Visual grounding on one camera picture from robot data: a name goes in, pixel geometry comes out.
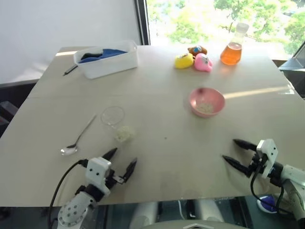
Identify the dark furniture beside table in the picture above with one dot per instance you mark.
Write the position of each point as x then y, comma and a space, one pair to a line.
12, 102

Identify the black pen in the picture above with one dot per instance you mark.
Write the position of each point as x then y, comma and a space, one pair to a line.
70, 70

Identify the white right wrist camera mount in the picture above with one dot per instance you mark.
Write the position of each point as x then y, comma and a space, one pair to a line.
268, 152

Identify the yellow plush toy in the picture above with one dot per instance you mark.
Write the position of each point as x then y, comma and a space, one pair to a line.
184, 60

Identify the pink bowl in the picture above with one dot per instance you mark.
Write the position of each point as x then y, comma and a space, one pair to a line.
214, 97

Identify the white angular robot part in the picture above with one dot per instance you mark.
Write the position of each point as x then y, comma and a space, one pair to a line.
195, 226

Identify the blue cloth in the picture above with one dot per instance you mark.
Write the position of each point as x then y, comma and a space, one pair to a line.
112, 53

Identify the white plastic bin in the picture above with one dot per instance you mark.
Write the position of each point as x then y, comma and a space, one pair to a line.
112, 64

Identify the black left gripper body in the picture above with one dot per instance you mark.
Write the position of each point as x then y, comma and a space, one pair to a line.
112, 179

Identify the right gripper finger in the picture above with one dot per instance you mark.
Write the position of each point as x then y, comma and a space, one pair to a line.
246, 144
238, 165

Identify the silver metal spoon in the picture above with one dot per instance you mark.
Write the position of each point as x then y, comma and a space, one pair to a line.
81, 136

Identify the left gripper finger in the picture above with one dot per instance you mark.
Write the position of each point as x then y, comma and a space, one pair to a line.
110, 153
130, 169

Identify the black window frame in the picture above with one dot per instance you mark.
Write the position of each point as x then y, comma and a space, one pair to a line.
142, 22

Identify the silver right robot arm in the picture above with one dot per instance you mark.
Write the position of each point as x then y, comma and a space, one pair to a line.
295, 181

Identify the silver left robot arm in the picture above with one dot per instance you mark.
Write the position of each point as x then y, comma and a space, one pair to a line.
74, 210

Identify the dark case with lid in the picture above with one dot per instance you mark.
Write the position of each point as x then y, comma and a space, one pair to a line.
294, 66

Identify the grey rounded shape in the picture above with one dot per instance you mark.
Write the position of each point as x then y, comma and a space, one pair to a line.
209, 211
144, 212

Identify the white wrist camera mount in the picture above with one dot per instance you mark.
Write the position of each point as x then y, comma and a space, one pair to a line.
97, 170
268, 152

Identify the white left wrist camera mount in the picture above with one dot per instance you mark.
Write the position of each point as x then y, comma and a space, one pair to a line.
97, 170

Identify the clear glass cup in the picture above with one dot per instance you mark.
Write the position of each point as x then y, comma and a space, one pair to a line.
107, 121

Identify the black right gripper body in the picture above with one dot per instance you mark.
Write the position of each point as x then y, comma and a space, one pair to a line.
257, 164

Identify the black cloth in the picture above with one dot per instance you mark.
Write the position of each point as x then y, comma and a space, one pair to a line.
90, 56

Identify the glass flask with orange liquid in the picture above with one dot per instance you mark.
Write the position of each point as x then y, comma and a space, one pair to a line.
231, 53

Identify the pink plush toy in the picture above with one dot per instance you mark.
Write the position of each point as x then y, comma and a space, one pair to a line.
202, 63

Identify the brown plush toy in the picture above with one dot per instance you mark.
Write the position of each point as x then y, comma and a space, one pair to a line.
197, 49

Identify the blue and white object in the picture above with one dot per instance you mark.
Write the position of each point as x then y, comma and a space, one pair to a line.
268, 204

